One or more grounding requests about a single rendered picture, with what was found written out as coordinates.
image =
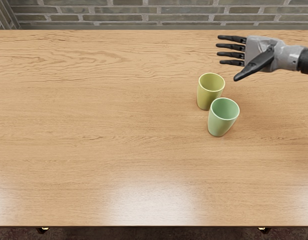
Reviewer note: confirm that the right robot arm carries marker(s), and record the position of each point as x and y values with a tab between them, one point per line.
307	60

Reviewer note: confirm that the yellow-green cup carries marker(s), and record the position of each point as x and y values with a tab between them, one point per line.
208	93

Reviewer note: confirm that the light green cup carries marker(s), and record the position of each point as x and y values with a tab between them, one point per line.
221	117

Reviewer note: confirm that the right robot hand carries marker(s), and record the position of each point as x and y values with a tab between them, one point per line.
258	48

